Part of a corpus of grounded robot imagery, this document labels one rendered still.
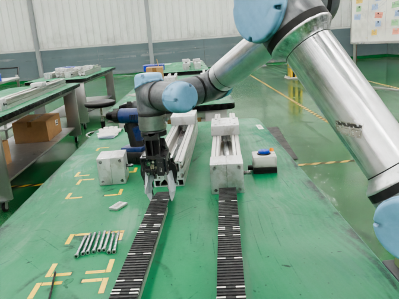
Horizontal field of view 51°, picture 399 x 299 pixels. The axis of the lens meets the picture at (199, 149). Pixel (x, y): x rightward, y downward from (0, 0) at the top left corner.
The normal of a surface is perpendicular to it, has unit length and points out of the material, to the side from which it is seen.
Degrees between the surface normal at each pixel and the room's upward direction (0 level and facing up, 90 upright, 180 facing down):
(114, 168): 90
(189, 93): 90
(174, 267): 0
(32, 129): 89
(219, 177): 90
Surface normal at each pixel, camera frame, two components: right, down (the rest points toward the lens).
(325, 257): -0.07, -0.96
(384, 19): -0.93, 0.16
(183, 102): 0.66, 0.15
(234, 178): -0.05, 0.26
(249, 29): -0.80, 0.17
